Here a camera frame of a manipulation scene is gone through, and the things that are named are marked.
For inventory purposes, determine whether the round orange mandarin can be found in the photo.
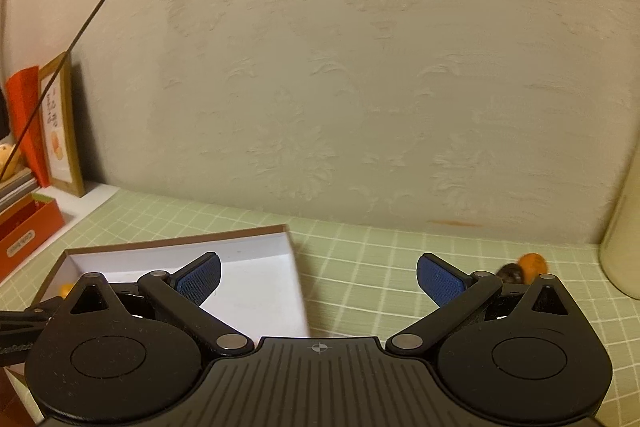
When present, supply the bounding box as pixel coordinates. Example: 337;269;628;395
58;283;74;298

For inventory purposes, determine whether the brown cardboard box white inside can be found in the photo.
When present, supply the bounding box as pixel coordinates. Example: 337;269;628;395
0;223;312;427

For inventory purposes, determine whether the dark brown fruit left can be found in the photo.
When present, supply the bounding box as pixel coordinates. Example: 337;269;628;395
496;263;526;284

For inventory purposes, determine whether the orange mandarin near dark fruit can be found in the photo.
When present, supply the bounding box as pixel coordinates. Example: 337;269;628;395
518;253;548;284

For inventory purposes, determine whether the red orange storage box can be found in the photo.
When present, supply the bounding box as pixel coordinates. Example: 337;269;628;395
0;193;65;281

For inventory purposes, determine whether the red paper envelope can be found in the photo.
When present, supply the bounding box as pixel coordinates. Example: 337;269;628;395
6;66;50;187

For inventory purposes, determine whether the cream thermos jug grey handle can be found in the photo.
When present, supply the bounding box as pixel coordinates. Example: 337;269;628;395
598;175;640;301

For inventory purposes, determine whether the framed picture wooden frame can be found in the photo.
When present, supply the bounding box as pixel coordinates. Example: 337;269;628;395
38;53;86;197

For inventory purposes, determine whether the black power cable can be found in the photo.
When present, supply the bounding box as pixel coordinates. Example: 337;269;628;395
0;0;174;180

